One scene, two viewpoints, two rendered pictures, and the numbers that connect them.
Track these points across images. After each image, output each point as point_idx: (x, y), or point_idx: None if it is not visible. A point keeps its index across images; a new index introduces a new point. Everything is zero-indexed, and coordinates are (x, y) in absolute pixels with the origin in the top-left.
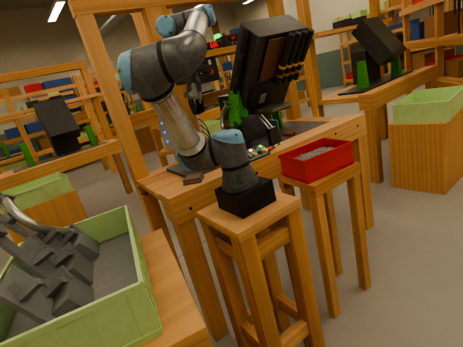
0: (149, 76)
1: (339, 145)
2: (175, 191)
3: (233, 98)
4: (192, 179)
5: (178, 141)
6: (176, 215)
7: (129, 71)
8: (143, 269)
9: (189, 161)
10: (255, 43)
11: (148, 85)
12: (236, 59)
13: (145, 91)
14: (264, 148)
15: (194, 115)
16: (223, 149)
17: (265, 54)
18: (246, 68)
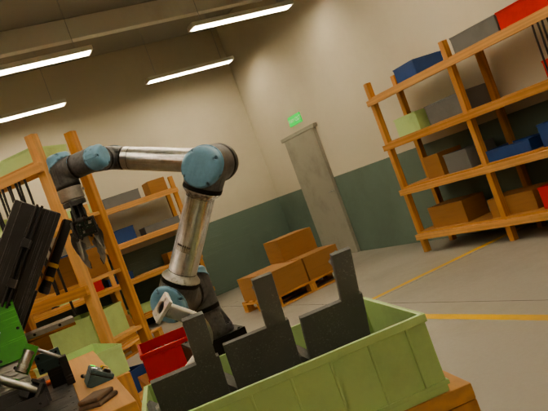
0: (229, 166)
1: (168, 340)
2: (112, 405)
3: (2, 317)
4: (106, 391)
5: (195, 262)
6: None
7: (223, 158)
8: None
9: (192, 295)
10: (53, 222)
11: (226, 174)
12: (3, 253)
13: (222, 181)
14: (102, 364)
15: None
16: (205, 281)
17: (56, 239)
18: (30, 261)
